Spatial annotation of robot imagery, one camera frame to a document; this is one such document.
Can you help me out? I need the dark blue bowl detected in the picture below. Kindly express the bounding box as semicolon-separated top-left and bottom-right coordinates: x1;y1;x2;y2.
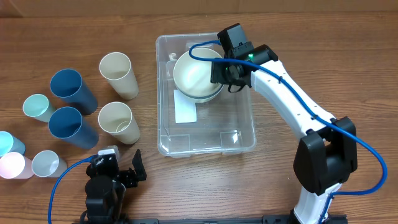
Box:
176;83;223;103

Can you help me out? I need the cream bowl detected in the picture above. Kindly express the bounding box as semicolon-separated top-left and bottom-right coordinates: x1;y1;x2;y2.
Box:
174;51;212;86

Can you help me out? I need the light blue small cup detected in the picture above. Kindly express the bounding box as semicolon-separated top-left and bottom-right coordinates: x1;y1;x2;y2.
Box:
0;131;25;157

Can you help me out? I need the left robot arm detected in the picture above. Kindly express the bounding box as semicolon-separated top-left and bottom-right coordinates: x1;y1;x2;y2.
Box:
80;149;147;224

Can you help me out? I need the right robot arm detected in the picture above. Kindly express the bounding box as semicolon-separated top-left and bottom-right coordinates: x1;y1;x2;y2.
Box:
211;42;358;223

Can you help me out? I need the clear plastic storage container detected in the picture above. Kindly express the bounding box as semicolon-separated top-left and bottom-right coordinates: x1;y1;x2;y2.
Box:
155;33;256;158

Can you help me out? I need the cream tall cup lower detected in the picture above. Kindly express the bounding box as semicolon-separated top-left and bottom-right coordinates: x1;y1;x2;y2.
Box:
98;101;140;144

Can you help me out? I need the cream tall cup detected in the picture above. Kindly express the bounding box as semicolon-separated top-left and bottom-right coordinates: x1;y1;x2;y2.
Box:
98;101;140;144
99;52;139;100

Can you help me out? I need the dark blue tall cup lower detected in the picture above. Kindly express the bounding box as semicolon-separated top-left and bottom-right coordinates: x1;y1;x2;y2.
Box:
49;106;99;150

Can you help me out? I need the dark blue tall cup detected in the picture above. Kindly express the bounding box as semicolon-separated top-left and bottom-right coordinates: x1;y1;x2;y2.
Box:
49;106;99;150
50;68;98;115

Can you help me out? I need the grey small cup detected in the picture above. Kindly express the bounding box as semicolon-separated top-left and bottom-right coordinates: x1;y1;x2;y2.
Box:
32;150;68;177

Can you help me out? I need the white label sticker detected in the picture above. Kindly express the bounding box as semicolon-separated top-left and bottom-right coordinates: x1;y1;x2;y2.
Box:
174;90;197;124

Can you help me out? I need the dark blue tall cup upper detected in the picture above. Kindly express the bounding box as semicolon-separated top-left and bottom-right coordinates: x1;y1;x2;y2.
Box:
50;68;98;115

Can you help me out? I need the mint green small cup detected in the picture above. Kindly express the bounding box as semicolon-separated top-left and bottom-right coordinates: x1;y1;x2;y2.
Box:
22;94;55;123

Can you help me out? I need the pink small cup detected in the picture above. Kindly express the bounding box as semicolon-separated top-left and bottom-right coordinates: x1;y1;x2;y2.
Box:
0;152;34;179

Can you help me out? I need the cream tall cup upper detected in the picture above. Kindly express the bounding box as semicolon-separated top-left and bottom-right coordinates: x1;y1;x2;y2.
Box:
99;52;139;100

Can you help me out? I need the left blue cable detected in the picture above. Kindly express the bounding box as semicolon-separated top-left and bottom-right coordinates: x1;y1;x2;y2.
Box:
47;154;99;224

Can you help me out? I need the blue cable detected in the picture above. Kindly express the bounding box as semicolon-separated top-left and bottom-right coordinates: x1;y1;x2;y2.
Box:
188;39;389;224
47;154;99;224

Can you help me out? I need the right blue cable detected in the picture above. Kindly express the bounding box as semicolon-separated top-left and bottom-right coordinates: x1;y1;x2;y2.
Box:
188;39;389;224

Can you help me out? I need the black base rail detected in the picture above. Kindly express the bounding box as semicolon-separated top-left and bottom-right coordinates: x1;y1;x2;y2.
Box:
124;214;349;224

